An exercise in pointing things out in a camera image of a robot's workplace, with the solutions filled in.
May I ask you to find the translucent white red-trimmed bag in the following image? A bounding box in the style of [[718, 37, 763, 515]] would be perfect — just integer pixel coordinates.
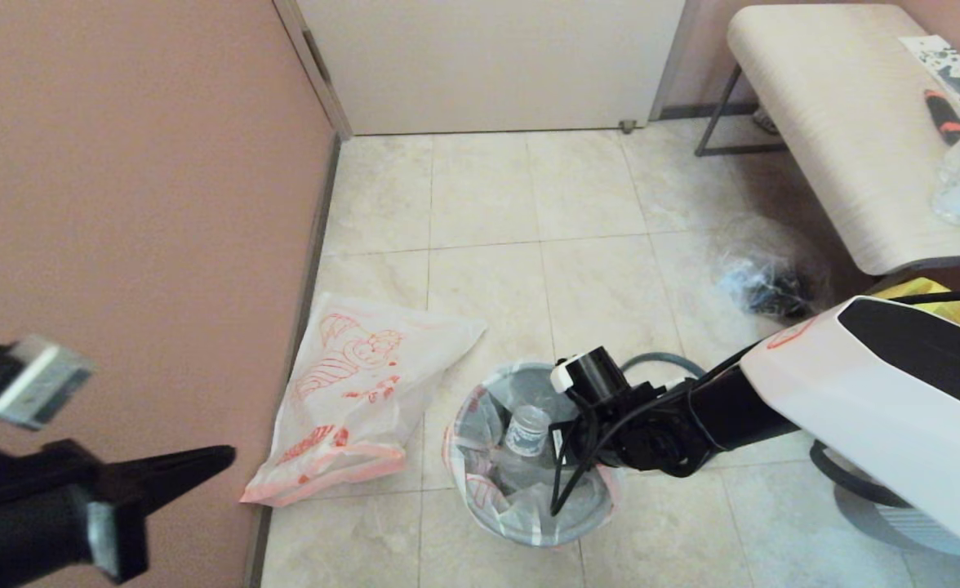
[[445, 363, 624, 544]]

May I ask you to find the grey plastic bin ring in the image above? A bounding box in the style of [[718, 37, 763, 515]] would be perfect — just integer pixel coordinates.
[[620, 353, 705, 385]]

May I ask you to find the white bag with cartoon print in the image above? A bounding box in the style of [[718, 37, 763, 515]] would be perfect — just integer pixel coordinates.
[[241, 292, 487, 507]]

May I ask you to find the grey ribbed robot base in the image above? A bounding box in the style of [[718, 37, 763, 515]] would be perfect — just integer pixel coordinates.
[[811, 441, 960, 559]]

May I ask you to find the black round trash bin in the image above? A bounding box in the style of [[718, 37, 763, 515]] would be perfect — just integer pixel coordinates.
[[447, 363, 620, 546]]

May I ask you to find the clear bag with dark contents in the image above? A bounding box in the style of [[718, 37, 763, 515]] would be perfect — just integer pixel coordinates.
[[717, 245, 824, 321]]

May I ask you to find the yellow shopping bag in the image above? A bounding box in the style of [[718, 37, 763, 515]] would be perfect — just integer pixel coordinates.
[[876, 278, 960, 340]]

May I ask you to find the crushed clear plastic bottle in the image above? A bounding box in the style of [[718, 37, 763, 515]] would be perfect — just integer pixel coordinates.
[[488, 406, 554, 491]]

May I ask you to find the white door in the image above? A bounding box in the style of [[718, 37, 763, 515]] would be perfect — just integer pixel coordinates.
[[296, 0, 687, 136]]

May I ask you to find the beige table with metal legs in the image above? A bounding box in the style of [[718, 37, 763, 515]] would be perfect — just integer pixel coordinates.
[[696, 4, 960, 276]]

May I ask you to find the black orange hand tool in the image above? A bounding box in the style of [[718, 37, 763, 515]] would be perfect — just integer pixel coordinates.
[[924, 90, 960, 146]]

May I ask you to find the printed black white label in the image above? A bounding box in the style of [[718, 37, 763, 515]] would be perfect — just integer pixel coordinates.
[[899, 35, 960, 103]]

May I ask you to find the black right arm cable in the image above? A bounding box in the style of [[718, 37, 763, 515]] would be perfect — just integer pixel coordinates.
[[547, 290, 960, 517]]

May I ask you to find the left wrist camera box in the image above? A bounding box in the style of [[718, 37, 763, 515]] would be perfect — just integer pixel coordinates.
[[0, 335, 96, 431]]

